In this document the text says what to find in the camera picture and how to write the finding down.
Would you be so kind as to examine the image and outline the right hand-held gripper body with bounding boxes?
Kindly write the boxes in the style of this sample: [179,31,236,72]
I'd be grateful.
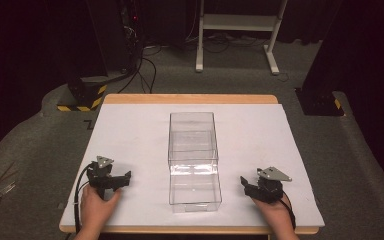
[250,166,294,205]

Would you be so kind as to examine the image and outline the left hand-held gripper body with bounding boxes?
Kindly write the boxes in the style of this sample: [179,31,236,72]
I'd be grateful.
[86,155,121,201]

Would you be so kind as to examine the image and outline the clear plastic drawer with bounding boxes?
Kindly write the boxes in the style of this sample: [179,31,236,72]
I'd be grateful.
[168,162,223,214]

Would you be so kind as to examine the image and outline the clear plastic drawer housing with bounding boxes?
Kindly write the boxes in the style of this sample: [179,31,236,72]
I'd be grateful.
[167,111,220,168]

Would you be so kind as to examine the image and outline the person's right hand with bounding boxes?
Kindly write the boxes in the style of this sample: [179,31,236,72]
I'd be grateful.
[251,194,297,236]

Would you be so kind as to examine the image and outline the person's left hand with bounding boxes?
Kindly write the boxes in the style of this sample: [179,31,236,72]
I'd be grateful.
[79,184,123,235]

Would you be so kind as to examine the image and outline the white table mat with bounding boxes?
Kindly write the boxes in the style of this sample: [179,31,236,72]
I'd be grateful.
[60,103,326,229]

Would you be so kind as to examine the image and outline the black stand base hazard stripes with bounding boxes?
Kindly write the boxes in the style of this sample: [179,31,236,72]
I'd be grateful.
[56,75,109,113]

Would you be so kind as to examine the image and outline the black stand base yellow mark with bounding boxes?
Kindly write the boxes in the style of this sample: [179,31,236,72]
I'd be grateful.
[294,87,345,117]

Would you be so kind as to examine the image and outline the wooden table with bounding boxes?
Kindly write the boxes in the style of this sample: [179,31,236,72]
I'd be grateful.
[58,93,326,235]

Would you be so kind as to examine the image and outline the black equipment rack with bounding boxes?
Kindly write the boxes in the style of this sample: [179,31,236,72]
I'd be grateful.
[118,0,145,73]

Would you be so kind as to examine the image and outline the dark curtain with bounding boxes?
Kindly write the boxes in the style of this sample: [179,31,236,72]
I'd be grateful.
[0,0,109,168]
[301,0,384,201]

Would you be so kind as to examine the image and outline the white metal stand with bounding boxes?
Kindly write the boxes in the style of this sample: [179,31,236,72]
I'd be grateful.
[195,0,288,76]

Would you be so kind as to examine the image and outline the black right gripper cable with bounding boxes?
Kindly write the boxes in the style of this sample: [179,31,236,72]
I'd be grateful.
[279,190,297,232]

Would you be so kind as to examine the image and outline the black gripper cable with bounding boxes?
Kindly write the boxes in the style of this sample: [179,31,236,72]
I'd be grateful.
[73,162,96,235]
[279,190,297,232]

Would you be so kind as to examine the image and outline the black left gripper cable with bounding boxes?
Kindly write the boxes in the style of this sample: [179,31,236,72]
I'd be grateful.
[73,162,96,235]

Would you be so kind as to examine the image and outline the black floor cables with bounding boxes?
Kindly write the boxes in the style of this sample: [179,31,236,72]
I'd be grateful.
[117,44,158,95]

